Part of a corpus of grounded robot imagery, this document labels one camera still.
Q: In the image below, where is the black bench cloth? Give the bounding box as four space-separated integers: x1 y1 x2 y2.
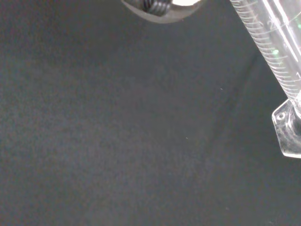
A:
0 0 301 226

